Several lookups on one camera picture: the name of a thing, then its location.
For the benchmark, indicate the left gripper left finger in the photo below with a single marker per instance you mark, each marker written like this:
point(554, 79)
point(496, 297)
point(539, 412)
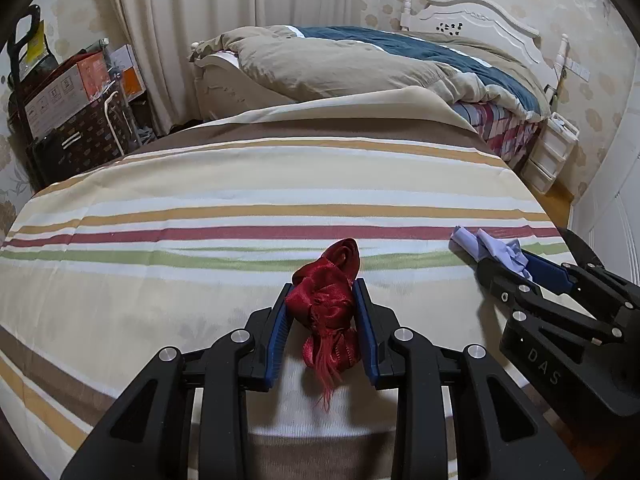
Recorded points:
point(145, 434)

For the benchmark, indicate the beige and blue duvet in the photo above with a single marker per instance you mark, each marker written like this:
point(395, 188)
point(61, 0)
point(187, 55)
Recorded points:
point(254, 67)

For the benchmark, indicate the black trash bin with liner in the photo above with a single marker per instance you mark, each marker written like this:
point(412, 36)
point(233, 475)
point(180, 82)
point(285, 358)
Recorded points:
point(581, 251)

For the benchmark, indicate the white wooden bed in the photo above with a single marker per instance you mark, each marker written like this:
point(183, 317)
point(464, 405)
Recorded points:
point(480, 15)

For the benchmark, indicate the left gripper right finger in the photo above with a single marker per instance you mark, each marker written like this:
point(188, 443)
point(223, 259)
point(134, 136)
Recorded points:
point(455, 400)

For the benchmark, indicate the white wall switch panel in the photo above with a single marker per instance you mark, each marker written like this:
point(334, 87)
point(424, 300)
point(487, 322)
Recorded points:
point(578, 69)

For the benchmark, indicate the white plastic drawer unit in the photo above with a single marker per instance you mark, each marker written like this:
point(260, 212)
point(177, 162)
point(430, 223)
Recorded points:
point(551, 151)

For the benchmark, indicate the purple paper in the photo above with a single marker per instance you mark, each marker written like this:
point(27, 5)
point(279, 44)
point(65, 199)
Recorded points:
point(481, 245)

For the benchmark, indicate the white wardrobe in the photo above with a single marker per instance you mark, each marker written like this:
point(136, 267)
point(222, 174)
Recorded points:
point(607, 214)

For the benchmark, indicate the plaid bed sheet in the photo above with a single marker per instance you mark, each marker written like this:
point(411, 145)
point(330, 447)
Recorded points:
point(506, 135)

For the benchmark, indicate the striped tablecloth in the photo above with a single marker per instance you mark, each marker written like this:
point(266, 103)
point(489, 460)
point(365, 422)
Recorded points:
point(177, 244)

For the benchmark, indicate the cardboard box orange print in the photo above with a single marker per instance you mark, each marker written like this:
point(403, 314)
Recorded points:
point(67, 94)

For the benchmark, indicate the cream curtain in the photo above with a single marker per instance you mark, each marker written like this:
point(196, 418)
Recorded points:
point(162, 33)

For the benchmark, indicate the brown patterned storage box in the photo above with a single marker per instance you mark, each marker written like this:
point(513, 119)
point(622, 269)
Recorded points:
point(100, 133)

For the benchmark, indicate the dark red ribbon bundle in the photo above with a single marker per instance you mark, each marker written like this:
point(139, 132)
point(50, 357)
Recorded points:
point(323, 302)

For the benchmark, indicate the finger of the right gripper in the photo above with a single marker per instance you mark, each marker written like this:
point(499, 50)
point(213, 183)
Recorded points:
point(548, 274)
point(502, 283)

